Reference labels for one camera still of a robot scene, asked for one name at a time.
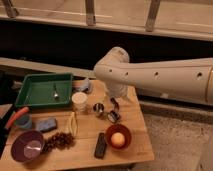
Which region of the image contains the white cylindrical container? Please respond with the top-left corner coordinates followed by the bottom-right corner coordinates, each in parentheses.
top-left (72, 92), bottom-right (88, 111)

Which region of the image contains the purple bowl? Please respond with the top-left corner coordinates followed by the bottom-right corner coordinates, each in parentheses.
top-left (11, 130), bottom-right (45, 163)

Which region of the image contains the blue sponge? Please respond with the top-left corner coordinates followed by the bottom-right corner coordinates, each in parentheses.
top-left (36, 118), bottom-right (57, 132)

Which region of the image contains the grey blue cloth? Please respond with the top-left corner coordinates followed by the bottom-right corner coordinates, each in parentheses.
top-left (74, 78), bottom-right (93, 94)

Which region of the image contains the silver spoon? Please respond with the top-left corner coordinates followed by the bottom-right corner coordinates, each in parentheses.
top-left (53, 84), bottom-right (59, 99)

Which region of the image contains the dark grape bunch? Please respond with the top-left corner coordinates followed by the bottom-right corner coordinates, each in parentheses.
top-left (42, 132), bottom-right (74, 153)

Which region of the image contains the yellow banana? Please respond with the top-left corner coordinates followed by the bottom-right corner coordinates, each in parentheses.
top-left (68, 112), bottom-right (78, 137)

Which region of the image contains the orange ball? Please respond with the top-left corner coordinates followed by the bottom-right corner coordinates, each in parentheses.
top-left (111, 132), bottom-right (125, 148)

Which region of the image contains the red bowl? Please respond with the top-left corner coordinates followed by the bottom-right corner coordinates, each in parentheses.
top-left (105, 124), bottom-right (132, 150)

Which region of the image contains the green plastic tray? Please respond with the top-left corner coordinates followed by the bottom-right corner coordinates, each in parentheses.
top-left (15, 73), bottom-right (73, 108)

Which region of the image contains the blue cup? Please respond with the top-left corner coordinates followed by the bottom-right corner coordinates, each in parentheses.
top-left (15, 114), bottom-right (32, 129)

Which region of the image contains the black remote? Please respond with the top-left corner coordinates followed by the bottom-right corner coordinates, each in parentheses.
top-left (94, 133), bottom-right (107, 159)

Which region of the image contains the silver metal cup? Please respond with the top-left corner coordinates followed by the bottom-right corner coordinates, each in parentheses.
top-left (110, 98), bottom-right (119, 109)
top-left (107, 110), bottom-right (121, 123)
top-left (93, 103), bottom-right (104, 117)

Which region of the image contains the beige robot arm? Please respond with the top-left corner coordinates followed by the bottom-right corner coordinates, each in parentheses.
top-left (93, 47), bottom-right (213, 106)

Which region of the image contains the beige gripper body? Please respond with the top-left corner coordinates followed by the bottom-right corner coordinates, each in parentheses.
top-left (105, 82), bottom-right (129, 101)

